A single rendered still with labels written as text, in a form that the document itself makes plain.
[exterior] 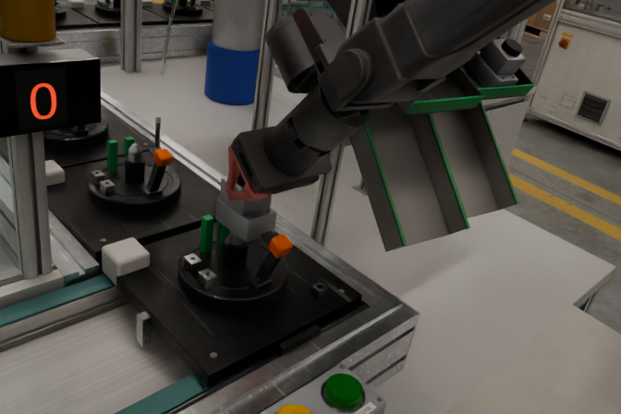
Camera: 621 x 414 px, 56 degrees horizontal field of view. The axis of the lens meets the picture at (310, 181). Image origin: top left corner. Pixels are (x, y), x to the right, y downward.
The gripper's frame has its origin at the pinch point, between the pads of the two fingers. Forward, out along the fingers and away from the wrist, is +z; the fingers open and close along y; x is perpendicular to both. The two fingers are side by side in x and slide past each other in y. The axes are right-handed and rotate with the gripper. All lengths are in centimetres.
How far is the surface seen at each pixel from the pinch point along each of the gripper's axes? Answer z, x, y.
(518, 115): 57, -16, -179
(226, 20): 50, -60, -54
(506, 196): -0.7, 13.4, -47.3
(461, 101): -13.3, 0.1, -28.3
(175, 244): 17.1, 0.0, 2.5
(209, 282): 6.9, 7.9, 5.8
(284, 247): -2.2, 8.4, 0.6
